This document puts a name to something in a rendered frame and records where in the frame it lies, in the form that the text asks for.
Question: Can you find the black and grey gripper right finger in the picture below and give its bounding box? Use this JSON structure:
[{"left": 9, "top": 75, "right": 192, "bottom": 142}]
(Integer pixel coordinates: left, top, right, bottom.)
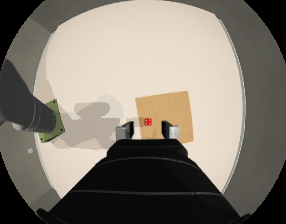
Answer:
[{"left": 161, "top": 121, "right": 179, "bottom": 141}]

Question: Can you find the tan flat mat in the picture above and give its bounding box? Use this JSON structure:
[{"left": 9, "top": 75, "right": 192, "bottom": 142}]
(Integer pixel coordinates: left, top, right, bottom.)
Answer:
[{"left": 136, "top": 91, "right": 194, "bottom": 144}]

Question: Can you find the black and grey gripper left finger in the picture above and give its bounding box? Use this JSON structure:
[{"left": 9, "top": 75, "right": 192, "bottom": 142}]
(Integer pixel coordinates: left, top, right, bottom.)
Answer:
[{"left": 115, "top": 121, "right": 134, "bottom": 141}]

